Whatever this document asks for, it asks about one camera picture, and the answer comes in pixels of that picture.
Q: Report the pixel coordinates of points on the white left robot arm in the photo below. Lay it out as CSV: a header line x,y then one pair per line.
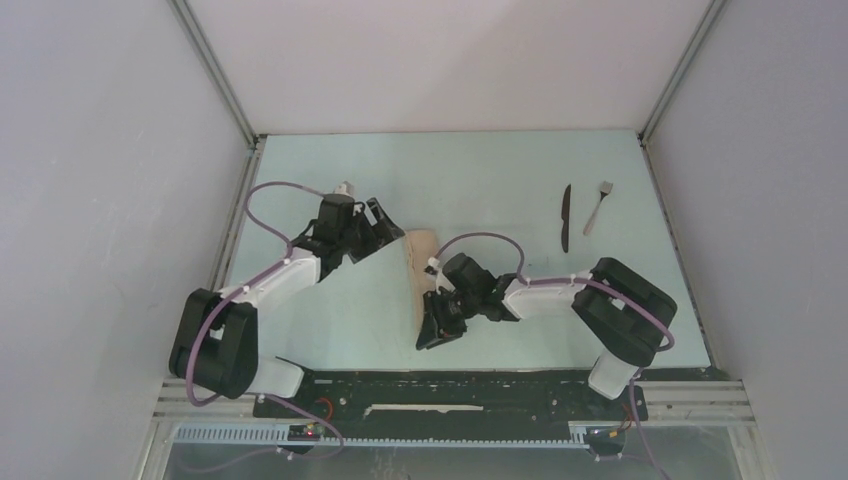
x,y
216,350

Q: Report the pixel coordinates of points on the right aluminium corner post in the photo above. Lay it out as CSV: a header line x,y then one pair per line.
x,y
703,29

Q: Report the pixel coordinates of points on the aluminium corner post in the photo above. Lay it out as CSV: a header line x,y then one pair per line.
x,y
204,51
703,29

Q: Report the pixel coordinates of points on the left aluminium corner post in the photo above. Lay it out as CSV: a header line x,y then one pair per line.
x,y
204,51

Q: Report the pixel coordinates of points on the black table knife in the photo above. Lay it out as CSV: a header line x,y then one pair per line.
x,y
565,219

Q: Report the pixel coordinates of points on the beige cloth napkin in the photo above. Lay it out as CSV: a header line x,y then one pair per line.
x,y
420,245

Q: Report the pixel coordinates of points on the silver fork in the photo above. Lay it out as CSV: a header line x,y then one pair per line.
x,y
605,188

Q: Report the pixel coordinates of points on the white cable duct strip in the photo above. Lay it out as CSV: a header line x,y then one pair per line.
x,y
279,435

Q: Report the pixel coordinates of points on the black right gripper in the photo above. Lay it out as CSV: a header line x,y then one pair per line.
x,y
438,327

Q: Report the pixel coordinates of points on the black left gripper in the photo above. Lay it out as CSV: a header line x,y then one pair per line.
x,y
383,231

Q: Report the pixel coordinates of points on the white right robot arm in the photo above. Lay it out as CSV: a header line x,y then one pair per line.
x,y
629,315

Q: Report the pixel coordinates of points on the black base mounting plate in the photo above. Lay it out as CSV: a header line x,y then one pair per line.
x,y
463,405

